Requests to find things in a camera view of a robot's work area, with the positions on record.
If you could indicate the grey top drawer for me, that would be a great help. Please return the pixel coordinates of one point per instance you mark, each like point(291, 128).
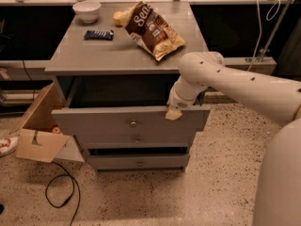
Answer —
point(125, 104)

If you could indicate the brown chip bag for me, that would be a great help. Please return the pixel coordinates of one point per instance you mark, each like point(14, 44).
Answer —
point(150, 30)

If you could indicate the white red sneaker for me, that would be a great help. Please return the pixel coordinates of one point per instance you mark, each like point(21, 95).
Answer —
point(8, 145)

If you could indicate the grey bottom drawer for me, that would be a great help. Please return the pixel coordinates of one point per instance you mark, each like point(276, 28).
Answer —
point(139, 162)

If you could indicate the white ceramic bowl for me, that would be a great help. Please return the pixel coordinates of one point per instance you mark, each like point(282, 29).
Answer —
point(87, 11)

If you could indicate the grey drawer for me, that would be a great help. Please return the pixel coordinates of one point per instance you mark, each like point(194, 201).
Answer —
point(139, 162)
point(125, 104)
point(135, 141)

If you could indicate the blue snack bar wrapper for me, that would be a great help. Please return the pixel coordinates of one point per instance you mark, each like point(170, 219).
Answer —
point(99, 35)

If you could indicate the cardboard box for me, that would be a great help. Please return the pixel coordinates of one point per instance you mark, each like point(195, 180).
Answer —
point(36, 140)

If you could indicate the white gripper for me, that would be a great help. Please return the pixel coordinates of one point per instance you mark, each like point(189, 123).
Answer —
point(179, 102)

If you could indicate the grey drawer cabinet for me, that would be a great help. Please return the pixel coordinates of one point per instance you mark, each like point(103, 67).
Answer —
point(76, 57)

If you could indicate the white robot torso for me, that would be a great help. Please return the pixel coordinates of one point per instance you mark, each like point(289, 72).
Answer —
point(278, 196)

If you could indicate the grey middle drawer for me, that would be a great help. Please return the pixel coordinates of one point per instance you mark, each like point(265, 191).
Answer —
point(135, 141)

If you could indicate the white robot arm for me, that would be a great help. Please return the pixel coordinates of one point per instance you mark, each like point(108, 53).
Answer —
point(277, 99)

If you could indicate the red apple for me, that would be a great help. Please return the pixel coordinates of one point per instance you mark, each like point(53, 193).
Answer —
point(56, 130)

